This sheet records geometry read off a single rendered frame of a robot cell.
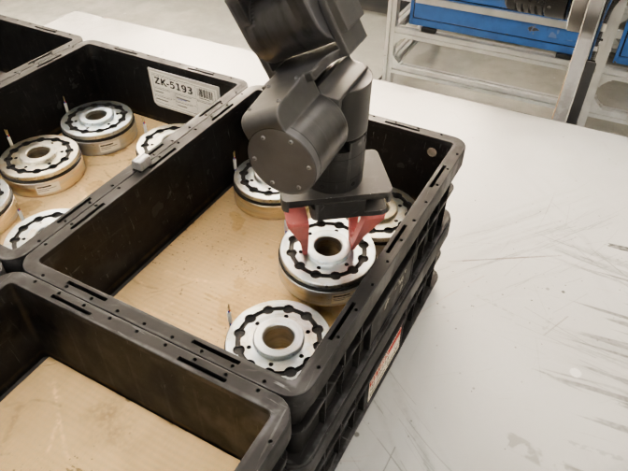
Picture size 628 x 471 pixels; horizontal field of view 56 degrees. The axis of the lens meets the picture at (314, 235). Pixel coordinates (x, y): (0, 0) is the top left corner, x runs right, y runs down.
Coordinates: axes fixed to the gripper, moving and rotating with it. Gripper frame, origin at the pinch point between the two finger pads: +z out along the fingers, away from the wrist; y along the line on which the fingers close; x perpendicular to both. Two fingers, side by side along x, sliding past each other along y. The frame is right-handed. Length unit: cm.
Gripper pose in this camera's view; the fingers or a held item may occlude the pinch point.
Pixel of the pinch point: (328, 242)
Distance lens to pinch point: 61.7
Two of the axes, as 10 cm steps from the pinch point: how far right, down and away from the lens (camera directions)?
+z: -0.2, 7.1, 7.1
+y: 9.8, -1.1, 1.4
